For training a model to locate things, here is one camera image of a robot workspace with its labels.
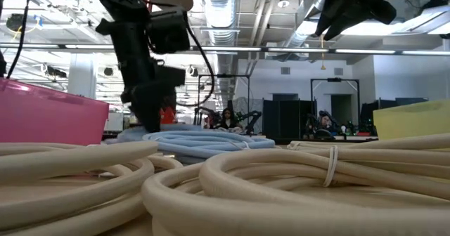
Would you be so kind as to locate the silver ventilation duct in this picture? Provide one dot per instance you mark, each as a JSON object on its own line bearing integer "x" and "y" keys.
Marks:
{"x": 219, "y": 14}

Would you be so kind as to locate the black partition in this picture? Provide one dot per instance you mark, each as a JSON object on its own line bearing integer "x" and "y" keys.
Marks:
{"x": 288, "y": 120}

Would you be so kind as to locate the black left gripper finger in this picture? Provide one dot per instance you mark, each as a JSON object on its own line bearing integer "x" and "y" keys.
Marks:
{"x": 144, "y": 116}
{"x": 161, "y": 109}

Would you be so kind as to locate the pink plastic bin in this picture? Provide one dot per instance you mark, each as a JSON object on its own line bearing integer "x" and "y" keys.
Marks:
{"x": 49, "y": 118}

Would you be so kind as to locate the black metal frame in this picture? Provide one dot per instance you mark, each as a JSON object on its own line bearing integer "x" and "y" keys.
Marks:
{"x": 334, "y": 79}
{"x": 223, "y": 76}

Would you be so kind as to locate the white cabinet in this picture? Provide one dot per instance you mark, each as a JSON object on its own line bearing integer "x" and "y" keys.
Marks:
{"x": 114, "y": 122}

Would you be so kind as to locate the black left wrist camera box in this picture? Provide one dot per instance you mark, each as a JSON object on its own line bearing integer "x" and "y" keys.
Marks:
{"x": 168, "y": 30}

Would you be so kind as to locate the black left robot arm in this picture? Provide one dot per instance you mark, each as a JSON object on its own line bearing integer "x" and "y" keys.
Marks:
{"x": 119, "y": 0}

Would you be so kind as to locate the yellow plastic bin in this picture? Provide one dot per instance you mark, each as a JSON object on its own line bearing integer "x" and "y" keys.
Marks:
{"x": 413, "y": 122}

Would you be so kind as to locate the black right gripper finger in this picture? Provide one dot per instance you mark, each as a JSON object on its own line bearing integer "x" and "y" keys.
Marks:
{"x": 325, "y": 16}
{"x": 342, "y": 27}

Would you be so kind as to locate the person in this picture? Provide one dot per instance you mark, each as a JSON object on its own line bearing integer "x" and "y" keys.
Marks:
{"x": 324, "y": 122}
{"x": 228, "y": 120}

